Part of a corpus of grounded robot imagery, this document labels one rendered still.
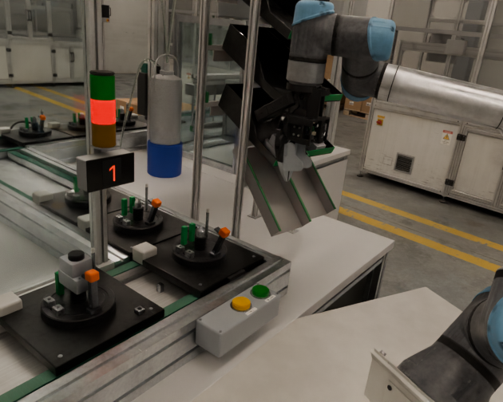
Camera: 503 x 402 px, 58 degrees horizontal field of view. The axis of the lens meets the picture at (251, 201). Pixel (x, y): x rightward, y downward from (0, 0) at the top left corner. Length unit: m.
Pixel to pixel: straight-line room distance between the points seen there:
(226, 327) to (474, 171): 4.23
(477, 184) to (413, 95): 4.03
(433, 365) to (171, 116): 1.50
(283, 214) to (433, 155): 3.86
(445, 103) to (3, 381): 0.97
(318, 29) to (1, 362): 0.85
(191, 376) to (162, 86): 1.31
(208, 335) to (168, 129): 1.23
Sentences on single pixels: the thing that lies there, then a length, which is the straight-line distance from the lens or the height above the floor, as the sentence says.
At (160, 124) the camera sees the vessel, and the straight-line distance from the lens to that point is 2.02.
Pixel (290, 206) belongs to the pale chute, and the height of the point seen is 1.04.
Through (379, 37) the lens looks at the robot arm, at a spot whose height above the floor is 1.53.
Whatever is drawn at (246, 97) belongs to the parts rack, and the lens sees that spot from 1.22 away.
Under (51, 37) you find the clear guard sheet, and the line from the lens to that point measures 0.99.
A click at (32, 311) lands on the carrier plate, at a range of 1.01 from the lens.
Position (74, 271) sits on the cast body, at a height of 1.07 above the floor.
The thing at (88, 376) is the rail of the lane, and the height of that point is 0.96.
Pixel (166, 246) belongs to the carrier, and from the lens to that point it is 1.22.
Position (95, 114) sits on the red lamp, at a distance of 1.01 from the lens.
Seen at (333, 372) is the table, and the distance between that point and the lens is 1.05.
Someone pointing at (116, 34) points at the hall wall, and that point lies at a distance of 13.20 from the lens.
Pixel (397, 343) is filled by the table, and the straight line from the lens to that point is 1.18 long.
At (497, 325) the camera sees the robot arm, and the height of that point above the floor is 1.18.
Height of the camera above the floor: 1.53
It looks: 21 degrees down
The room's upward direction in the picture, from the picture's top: 6 degrees clockwise
